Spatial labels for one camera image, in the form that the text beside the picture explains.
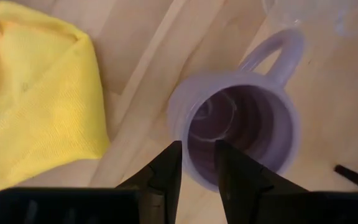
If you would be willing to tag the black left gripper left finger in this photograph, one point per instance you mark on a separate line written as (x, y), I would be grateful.
(163, 180)

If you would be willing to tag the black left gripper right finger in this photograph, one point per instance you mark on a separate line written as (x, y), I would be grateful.
(241, 180)

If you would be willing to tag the pink ribbed ceramic mug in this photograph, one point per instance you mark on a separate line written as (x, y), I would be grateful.
(179, 105)

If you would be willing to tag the black rod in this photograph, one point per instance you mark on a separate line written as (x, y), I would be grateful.
(356, 178)

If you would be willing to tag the yellow cloth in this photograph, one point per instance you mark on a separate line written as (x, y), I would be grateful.
(42, 102)

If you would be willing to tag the clear glass mug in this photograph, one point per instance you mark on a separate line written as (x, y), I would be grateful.
(322, 15)

